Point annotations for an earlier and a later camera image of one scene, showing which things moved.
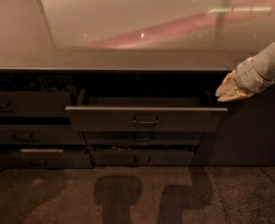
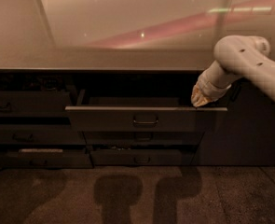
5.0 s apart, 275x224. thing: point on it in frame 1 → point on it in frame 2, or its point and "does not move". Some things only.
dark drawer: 143,138 does not move
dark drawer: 34,134 does not move
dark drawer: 144,114 does not move
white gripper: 246,73 → 205,86
